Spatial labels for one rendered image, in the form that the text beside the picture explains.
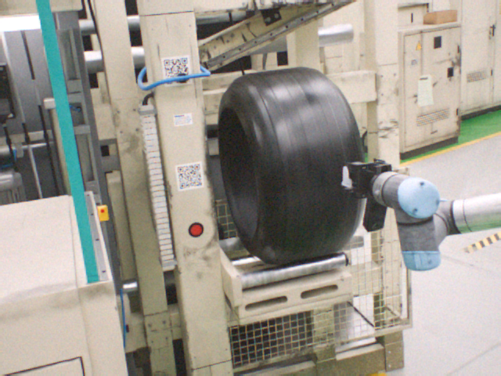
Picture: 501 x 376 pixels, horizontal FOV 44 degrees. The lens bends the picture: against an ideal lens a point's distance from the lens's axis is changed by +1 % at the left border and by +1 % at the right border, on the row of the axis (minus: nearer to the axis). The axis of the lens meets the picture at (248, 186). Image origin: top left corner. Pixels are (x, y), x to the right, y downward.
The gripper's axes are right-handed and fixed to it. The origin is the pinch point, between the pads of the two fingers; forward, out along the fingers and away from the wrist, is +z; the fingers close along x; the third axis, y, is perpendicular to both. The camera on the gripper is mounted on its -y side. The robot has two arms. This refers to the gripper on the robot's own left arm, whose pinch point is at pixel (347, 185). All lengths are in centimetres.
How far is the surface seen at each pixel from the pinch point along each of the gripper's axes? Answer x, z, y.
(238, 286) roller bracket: 26.3, 20.5, -27.3
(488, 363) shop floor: -100, 88, -111
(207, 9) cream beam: 18, 49, 50
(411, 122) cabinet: -257, 405, -37
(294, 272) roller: 8.2, 24.3, -28.3
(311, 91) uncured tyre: -0.2, 18.5, 23.4
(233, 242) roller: 19, 52, -24
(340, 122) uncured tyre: -4.7, 11.4, 14.6
